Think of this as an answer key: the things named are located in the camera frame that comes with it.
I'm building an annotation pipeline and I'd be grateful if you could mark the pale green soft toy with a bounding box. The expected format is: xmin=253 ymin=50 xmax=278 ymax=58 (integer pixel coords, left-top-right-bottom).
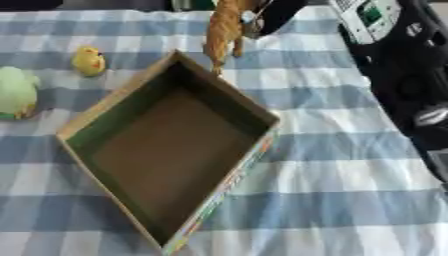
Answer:
xmin=0 ymin=65 xmax=42 ymax=121

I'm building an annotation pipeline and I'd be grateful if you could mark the orange toy animal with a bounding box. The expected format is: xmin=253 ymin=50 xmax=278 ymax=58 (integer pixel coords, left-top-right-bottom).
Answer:
xmin=203 ymin=0 xmax=266 ymax=76

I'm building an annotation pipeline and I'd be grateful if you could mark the yellow toy chick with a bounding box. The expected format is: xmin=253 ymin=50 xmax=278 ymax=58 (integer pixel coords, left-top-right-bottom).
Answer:
xmin=70 ymin=45 xmax=109 ymax=78

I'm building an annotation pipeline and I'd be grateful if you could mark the open tan cardboard box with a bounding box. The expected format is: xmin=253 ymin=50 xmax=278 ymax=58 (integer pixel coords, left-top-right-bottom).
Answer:
xmin=54 ymin=49 xmax=282 ymax=256

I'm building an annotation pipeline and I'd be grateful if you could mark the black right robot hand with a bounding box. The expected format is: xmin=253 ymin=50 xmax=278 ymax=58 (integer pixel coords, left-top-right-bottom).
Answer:
xmin=239 ymin=0 xmax=310 ymax=39

